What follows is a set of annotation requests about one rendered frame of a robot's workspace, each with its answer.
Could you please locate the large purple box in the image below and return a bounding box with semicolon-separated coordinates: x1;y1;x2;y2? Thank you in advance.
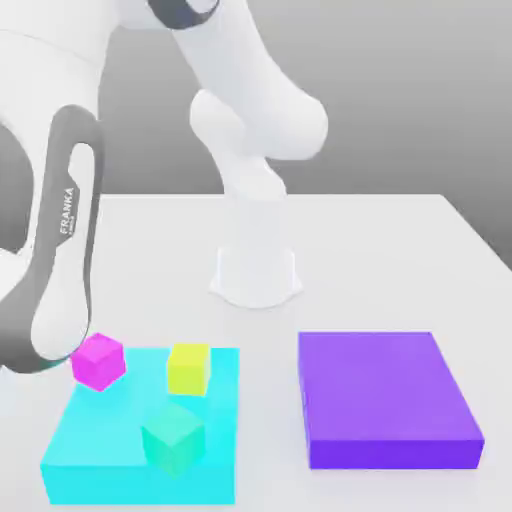
297;330;486;470

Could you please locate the large cyan box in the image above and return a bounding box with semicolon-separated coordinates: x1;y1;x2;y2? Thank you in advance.
39;346;241;507

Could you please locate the small yellow cube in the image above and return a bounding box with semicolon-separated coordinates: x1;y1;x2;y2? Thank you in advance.
166;342;212;398

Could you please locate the small teal cube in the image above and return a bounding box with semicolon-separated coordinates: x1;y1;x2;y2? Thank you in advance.
140;402;207;478

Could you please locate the small magenta cube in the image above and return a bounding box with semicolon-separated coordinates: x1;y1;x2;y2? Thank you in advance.
70;332;127;393

